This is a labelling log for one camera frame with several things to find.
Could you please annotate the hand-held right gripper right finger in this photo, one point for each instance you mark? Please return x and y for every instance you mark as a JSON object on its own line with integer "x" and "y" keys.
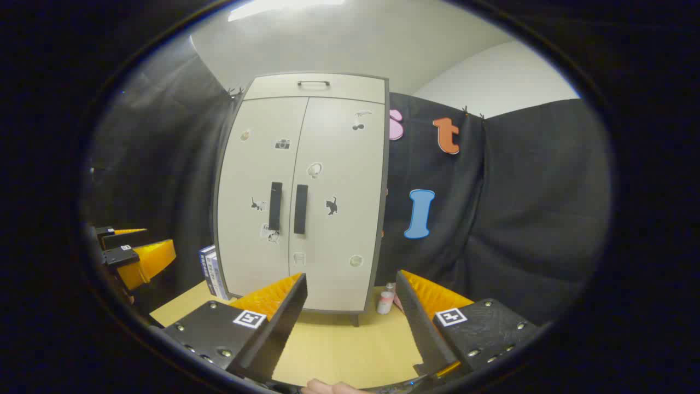
{"x": 418, "y": 317}

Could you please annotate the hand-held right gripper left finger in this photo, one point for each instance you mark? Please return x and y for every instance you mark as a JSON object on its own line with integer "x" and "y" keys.
{"x": 284, "y": 317}

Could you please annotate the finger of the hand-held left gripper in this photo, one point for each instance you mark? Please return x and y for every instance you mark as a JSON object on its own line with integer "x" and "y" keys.
{"x": 145, "y": 262}
{"x": 123, "y": 239}

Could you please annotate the white cabinet door cherry sticker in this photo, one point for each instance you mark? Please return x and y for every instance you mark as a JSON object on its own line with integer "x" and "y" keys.
{"x": 342, "y": 241}

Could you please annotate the white cabinet door camera sticker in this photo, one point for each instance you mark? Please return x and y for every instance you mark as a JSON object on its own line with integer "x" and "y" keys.
{"x": 246, "y": 180}

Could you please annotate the double-door shoe cabinet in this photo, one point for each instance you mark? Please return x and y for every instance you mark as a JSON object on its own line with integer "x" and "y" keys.
{"x": 387, "y": 175}

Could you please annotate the white cabinet drawer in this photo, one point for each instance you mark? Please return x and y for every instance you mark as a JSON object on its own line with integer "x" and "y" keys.
{"x": 273, "y": 87}

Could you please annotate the small pink bottle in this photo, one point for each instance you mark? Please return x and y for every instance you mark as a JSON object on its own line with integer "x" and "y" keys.
{"x": 385, "y": 303}

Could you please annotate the blue and white book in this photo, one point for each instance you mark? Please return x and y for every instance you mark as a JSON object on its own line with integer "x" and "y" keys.
{"x": 220, "y": 282}
{"x": 206, "y": 268}

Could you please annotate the black backdrop cloth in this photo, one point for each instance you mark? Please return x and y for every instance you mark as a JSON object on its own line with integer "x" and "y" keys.
{"x": 519, "y": 191}

